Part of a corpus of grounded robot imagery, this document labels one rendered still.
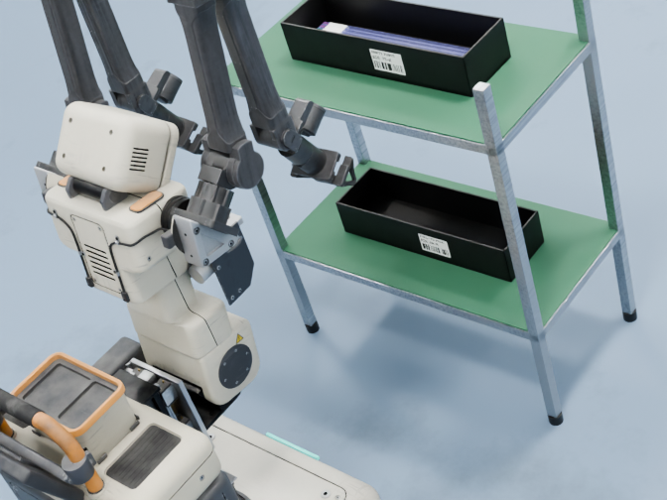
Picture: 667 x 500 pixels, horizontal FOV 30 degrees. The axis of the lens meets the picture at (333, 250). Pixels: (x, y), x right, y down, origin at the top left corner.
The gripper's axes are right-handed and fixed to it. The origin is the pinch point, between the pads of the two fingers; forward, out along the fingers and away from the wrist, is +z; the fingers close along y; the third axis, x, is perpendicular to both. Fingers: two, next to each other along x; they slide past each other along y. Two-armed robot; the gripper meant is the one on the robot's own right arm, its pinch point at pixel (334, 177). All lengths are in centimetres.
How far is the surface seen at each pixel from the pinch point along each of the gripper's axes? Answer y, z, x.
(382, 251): 30, 77, -1
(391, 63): 10.6, 21.5, -36.0
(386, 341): 36, 105, 20
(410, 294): 13, 71, 10
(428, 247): 15, 74, -5
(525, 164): 33, 150, -56
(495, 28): -13, 23, -49
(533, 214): -12, 74, -20
